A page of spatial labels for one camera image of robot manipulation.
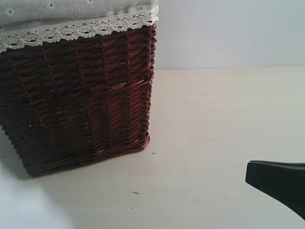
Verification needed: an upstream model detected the white t-shirt with red lettering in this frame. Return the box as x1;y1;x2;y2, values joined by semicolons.
0;165;74;229

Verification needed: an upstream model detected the dark red wicker basket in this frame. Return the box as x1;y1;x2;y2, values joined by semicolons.
0;25;156;177

